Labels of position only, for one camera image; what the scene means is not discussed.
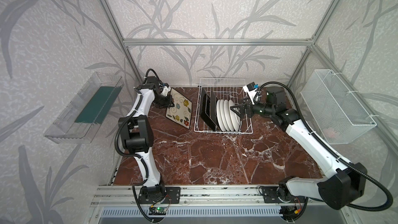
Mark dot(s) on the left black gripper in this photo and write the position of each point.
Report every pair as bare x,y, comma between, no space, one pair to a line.
167,101

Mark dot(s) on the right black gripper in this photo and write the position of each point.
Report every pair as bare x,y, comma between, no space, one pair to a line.
245,108

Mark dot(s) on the floral square plate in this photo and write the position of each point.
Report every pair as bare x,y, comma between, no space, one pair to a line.
182,111
204,110

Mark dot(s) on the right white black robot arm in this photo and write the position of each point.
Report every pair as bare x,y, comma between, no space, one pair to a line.
342,181

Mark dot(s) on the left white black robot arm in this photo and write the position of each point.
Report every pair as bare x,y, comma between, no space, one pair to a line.
135,138

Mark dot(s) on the white round plate rightmost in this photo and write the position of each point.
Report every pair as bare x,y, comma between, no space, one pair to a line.
235,115

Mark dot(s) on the white round plate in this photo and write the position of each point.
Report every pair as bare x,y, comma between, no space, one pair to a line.
223,116
219,118
227,110
235,115

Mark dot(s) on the white round plate leftmost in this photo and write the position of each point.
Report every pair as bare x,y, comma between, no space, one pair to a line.
219,118

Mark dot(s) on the pink object in basket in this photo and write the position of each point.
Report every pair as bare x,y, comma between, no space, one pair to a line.
330,133

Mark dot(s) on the green led circuit board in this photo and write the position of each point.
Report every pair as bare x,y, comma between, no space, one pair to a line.
158,210

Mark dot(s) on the white wire dish rack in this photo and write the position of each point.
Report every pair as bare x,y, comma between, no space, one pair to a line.
225,89

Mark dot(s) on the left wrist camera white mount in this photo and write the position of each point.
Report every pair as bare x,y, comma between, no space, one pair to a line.
165,90

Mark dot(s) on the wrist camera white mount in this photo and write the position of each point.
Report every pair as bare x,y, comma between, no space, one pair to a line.
253,91
165,90

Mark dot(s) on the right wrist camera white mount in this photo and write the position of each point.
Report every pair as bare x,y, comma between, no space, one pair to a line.
253,91

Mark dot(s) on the aluminium frame crossbar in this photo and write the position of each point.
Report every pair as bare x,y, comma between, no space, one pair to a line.
217,42

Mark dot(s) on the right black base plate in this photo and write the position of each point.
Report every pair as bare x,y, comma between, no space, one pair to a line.
277,195

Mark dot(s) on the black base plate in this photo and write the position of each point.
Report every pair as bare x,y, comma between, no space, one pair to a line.
277,195
164,195

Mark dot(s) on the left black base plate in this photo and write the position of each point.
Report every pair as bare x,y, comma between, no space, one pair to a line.
164,195

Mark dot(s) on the clear plastic wall shelf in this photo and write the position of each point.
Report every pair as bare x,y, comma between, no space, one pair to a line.
82,118

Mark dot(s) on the white mesh wall basket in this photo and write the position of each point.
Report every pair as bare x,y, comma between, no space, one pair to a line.
333,105

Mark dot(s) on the aluminium front rail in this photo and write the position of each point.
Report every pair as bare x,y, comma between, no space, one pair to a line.
190,195

